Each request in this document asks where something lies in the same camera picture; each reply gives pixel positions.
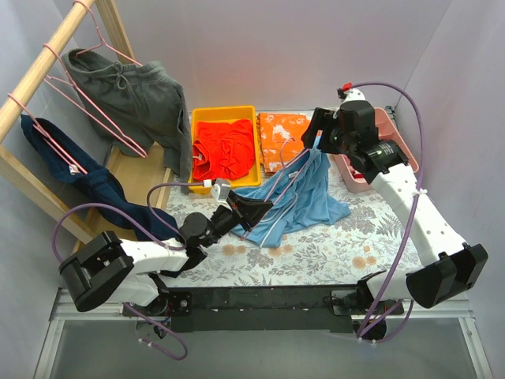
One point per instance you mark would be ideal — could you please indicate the navy blue shorts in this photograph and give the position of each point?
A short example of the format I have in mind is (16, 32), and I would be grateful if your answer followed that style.
(98, 185)

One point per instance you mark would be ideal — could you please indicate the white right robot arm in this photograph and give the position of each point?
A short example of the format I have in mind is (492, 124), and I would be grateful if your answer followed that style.
(449, 265)

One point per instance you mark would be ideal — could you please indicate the pink wire hanger with navy shorts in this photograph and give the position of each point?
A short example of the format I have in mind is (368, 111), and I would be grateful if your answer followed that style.
(74, 166)

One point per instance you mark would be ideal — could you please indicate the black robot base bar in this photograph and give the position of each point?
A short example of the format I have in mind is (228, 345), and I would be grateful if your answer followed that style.
(280, 308)

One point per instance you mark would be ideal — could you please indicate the pink compartment organizer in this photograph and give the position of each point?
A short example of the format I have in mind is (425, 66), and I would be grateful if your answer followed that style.
(387, 131)

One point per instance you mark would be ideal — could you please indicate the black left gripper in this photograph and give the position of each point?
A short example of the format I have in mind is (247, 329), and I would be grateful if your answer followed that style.
(237, 205)

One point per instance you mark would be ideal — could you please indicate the red white item in organizer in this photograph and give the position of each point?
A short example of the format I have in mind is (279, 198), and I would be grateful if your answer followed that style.
(357, 175)

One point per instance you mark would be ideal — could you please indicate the floral table mat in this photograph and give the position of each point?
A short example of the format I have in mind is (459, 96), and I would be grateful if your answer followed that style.
(364, 242)

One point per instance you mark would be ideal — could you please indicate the orange bleached denim shorts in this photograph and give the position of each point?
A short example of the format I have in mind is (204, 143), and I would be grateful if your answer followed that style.
(280, 138)

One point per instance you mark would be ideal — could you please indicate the light blue shorts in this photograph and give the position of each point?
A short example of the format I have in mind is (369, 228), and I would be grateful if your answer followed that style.
(300, 200)

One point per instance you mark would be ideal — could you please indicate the bright orange shorts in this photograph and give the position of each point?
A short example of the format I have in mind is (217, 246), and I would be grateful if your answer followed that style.
(223, 150)

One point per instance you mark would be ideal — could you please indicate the wooden clothes rack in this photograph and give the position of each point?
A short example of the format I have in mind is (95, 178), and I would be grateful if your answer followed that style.
(138, 175)

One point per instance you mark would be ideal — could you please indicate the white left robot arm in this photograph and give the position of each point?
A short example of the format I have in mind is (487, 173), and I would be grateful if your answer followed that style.
(109, 268)

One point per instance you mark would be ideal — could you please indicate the grey sweat shorts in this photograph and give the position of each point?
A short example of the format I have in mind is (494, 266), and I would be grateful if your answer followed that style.
(143, 102)

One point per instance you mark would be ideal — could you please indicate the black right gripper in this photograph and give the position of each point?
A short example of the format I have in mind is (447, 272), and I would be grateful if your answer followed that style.
(327, 129)

